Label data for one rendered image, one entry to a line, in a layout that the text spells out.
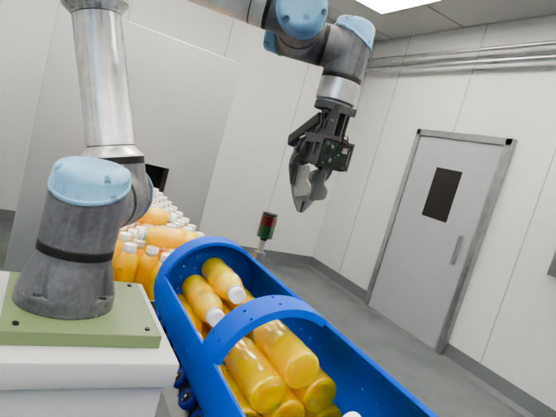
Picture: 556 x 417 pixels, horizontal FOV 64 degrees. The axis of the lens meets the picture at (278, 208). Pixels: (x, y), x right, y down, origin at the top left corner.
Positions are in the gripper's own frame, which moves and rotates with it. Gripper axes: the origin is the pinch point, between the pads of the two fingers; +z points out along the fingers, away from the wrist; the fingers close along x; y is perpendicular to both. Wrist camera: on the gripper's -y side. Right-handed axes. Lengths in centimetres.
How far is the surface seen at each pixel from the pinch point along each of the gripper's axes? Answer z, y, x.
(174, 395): 47.6, -10.4, -11.0
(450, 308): 92, -212, 327
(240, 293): 25.0, -15.5, 0.3
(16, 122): 33, -460, -79
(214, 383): 29.8, 13.4, -14.2
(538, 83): -135, -205, 334
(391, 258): 74, -309, 327
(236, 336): 23.2, 10.0, -11.0
